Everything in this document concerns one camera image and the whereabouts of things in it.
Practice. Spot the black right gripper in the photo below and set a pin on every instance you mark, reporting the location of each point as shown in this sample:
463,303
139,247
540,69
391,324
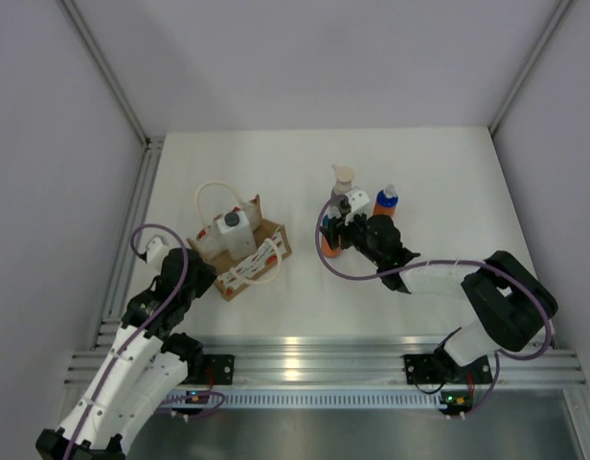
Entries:
336,227

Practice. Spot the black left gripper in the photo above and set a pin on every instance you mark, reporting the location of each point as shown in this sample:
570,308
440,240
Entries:
207,274

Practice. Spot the burlap watermelon canvas bag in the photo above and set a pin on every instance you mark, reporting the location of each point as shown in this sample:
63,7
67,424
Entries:
261,268

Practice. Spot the white bottle grey cap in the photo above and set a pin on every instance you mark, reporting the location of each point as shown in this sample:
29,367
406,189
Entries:
236,234

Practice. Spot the grey pump bottle beige top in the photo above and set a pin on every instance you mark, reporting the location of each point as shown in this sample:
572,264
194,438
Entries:
344,177

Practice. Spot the orange bottle blue pump top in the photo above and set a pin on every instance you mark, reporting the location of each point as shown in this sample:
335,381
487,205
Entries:
386,201

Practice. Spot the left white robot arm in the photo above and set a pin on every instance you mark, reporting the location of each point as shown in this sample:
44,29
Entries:
146,360

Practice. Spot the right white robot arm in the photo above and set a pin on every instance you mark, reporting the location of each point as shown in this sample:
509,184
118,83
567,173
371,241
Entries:
511,306

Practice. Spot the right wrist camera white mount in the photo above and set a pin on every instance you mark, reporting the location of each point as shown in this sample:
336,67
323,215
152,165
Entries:
354,203

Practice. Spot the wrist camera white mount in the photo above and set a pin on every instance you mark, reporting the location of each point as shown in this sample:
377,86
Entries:
157,250
354,203

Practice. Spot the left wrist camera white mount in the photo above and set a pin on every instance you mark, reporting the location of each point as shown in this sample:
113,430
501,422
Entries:
157,250

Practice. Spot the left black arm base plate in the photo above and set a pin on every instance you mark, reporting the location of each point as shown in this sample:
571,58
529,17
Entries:
217,370

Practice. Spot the aluminium front rail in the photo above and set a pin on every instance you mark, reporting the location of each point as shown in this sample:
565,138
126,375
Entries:
377,362

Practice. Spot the white slotted cable duct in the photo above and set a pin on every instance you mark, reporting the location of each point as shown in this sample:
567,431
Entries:
244,399

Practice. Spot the left aluminium frame post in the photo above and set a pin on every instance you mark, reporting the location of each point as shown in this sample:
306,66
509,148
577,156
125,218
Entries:
92,46

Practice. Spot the aluminium frame post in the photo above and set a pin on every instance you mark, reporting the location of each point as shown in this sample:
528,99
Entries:
92,46
559,14

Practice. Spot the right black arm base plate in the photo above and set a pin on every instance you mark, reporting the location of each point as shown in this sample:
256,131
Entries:
422,369

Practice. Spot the right aluminium frame post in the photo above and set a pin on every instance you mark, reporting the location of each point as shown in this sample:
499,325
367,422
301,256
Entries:
559,14

